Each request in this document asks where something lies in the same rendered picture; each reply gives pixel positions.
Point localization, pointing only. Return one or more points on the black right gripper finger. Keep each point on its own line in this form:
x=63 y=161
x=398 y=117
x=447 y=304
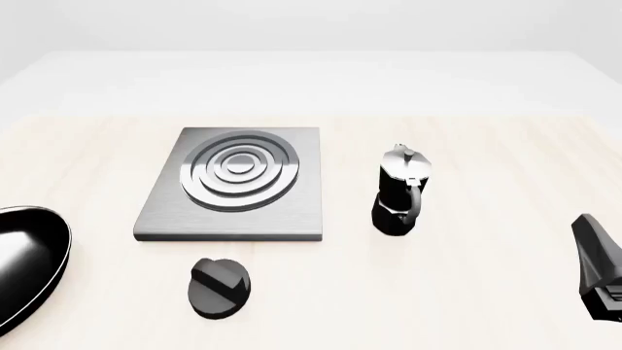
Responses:
x=594 y=248

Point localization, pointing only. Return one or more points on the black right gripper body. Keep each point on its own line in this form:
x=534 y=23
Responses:
x=605 y=304

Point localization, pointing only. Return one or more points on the flat grey stove plate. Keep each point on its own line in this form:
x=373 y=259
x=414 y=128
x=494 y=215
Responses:
x=291 y=215

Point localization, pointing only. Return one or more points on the round black stove knob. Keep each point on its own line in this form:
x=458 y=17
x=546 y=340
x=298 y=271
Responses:
x=214 y=299

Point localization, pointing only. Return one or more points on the black frying pan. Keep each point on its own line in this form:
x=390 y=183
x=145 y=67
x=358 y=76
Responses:
x=24 y=255

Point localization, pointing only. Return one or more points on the black moka pot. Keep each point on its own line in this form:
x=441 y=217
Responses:
x=393 y=204

